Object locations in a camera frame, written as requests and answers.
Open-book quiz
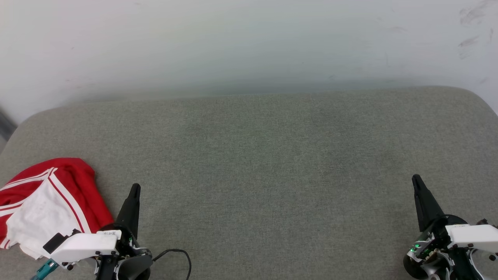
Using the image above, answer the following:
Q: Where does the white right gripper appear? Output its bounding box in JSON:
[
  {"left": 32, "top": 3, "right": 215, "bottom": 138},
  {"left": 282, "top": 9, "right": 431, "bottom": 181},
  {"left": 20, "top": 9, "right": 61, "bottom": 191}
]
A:
[{"left": 412, "top": 174, "right": 498, "bottom": 250}]

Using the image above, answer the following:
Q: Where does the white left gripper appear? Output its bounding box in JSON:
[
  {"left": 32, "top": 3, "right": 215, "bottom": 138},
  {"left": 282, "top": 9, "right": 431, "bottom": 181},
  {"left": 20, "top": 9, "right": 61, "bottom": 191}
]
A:
[{"left": 50, "top": 184, "right": 153, "bottom": 270}]

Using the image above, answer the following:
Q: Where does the red white Bulls jersey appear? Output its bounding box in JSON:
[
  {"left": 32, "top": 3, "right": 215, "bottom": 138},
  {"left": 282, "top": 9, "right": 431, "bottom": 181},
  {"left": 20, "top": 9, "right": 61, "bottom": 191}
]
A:
[{"left": 0, "top": 157, "right": 115, "bottom": 260}]

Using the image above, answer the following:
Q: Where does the teal cable connector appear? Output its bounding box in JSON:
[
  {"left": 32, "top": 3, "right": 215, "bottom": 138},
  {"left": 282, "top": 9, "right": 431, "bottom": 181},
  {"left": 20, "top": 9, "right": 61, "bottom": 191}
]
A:
[{"left": 31, "top": 259, "right": 59, "bottom": 280}]

